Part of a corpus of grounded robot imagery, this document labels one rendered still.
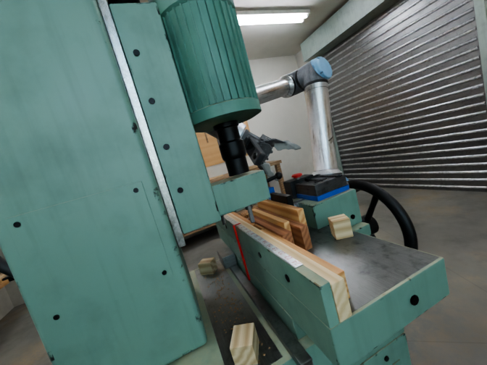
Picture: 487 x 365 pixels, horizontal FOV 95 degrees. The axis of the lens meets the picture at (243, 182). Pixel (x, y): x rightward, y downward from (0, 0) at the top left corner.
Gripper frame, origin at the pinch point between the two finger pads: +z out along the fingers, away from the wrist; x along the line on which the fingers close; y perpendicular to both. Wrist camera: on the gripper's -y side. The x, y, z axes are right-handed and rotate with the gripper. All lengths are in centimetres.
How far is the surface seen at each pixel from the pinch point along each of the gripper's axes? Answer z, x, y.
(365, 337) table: 5, -6, -58
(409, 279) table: 9, -13, -52
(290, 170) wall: 94, 128, 336
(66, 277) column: -33, 11, -57
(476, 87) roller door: 166, -96, 203
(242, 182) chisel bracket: -15.0, -2.6, -31.2
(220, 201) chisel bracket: -17.4, 2.0, -35.3
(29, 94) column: -49, -8, -47
